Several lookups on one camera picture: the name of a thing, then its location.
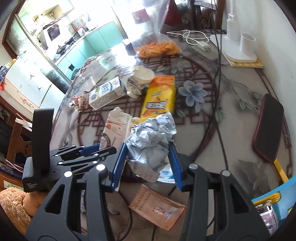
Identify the range hood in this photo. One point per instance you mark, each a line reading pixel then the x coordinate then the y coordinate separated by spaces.
pixel 52 32

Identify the blue grey paper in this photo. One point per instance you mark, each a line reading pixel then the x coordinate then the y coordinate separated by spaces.
pixel 150 141

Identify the white desk lamp base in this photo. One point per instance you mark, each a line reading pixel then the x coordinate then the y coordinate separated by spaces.
pixel 232 30

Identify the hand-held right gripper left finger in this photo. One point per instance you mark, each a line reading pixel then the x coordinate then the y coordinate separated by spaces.
pixel 119 162

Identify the carved dark wooden chair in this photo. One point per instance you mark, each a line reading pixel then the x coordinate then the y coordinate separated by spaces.
pixel 19 139

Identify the yellow snack packet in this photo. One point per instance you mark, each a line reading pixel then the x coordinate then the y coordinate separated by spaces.
pixel 159 97

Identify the plastic bag of orange snacks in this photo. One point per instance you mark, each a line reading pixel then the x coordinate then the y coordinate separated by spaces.
pixel 157 48

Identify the white refrigerator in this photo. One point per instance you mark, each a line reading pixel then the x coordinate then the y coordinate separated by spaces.
pixel 25 88

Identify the white cylindrical cup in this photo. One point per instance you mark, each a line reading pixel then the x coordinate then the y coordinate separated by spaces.
pixel 247 44

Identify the printed paper cup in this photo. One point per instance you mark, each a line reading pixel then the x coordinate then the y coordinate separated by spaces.
pixel 140 80

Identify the black frying pan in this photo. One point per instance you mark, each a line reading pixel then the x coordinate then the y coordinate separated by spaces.
pixel 69 41

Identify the white carton with red print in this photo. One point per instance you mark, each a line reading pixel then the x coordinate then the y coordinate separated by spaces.
pixel 115 129

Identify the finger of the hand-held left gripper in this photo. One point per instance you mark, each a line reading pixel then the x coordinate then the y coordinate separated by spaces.
pixel 108 150
pixel 90 150

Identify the black wok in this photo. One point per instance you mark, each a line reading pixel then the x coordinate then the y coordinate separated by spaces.
pixel 60 48

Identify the person's left hand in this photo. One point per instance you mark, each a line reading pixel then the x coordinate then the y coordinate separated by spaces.
pixel 33 200

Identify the dark red hanging cloth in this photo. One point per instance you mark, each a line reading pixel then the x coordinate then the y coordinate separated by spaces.
pixel 173 11

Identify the teal kitchen base cabinets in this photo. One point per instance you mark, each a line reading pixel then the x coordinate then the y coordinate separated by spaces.
pixel 92 44

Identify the green white milk carton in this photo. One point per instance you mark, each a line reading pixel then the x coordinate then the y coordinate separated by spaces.
pixel 106 92

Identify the person's left forearm fluffy sleeve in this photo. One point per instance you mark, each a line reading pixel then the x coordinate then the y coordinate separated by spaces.
pixel 12 206

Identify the crumpled pink silver wrapper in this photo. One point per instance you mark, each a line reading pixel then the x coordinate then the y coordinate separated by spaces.
pixel 79 102

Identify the phone with red case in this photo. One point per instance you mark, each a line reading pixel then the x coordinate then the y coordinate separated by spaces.
pixel 268 128

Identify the blue yellow box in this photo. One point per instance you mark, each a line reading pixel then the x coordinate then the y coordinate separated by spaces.
pixel 275 197

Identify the white blue wrapper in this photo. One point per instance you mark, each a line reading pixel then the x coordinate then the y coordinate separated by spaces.
pixel 166 173

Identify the brown paper packet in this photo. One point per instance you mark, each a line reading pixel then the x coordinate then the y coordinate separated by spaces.
pixel 157 206

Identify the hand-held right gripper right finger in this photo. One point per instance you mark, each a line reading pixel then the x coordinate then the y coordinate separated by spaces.
pixel 175 166

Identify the wooden board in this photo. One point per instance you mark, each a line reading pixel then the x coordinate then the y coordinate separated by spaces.
pixel 245 63

